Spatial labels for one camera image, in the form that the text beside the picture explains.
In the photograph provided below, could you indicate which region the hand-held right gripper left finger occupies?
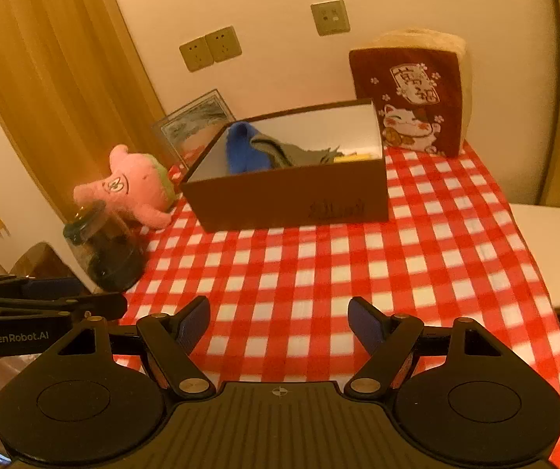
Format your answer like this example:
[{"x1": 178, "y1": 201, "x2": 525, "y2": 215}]
[{"x1": 41, "y1": 296, "x2": 217, "y2": 400}]

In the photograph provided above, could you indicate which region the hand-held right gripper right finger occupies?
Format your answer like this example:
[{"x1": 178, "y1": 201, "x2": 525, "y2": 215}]
[{"x1": 344, "y1": 296, "x2": 505, "y2": 400}]

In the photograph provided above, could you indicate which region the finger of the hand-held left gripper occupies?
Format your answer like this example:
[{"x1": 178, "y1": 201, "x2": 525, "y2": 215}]
[
  {"x1": 0, "y1": 276, "x2": 84, "y2": 300},
  {"x1": 0, "y1": 292, "x2": 128, "y2": 324}
]

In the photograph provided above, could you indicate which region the brown cardboard box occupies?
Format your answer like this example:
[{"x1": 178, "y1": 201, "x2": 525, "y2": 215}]
[{"x1": 181, "y1": 98, "x2": 389, "y2": 233}]

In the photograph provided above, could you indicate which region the blue cloth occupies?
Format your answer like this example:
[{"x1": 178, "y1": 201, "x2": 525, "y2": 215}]
[{"x1": 225, "y1": 123, "x2": 275, "y2": 174}]

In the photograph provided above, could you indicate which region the grey cloth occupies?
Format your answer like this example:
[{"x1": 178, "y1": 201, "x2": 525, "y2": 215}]
[{"x1": 250, "y1": 134, "x2": 345, "y2": 170}]

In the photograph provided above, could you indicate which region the brown wooden canister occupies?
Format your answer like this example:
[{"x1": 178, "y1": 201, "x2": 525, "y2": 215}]
[{"x1": 9, "y1": 242, "x2": 96, "y2": 295}]

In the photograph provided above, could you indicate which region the glass jar with dark lid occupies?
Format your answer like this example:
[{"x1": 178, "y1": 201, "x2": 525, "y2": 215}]
[{"x1": 64, "y1": 200, "x2": 145, "y2": 293}]

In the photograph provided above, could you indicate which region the red white checkered tablecloth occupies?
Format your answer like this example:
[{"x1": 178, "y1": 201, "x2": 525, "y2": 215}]
[{"x1": 114, "y1": 141, "x2": 560, "y2": 468}]

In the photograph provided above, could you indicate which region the pink plush toy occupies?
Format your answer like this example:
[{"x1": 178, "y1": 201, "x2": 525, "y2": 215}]
[{"x1": 73, "y1": 145, "x2": 179, "y2": 229}]

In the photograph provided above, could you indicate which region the white chair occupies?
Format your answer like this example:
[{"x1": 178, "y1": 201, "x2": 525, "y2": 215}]
[{"x1": 509, "y1": 204, "x2": 560, "y2": 311}]

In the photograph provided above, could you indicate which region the wooden panel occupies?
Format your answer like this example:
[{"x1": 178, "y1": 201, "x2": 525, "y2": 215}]
[{"x1": 0, "y1": 0, "x2": 166, "y2": 235}]

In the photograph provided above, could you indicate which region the cat print cushion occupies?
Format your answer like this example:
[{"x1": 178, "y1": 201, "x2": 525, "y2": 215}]
[{"x1": 349, "y1": 29, "x2": 471, "y2": 158}]

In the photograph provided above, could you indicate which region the picture frame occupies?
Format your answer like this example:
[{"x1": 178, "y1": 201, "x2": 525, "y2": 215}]
[{"x1": 152, "y1": 89, "x2": 236, "y2": 168}]

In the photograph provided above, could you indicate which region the wall data socket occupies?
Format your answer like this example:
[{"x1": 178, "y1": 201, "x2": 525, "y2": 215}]
[{"x1": 310, "y1": 0, "x2": 350, "y2": 36}]

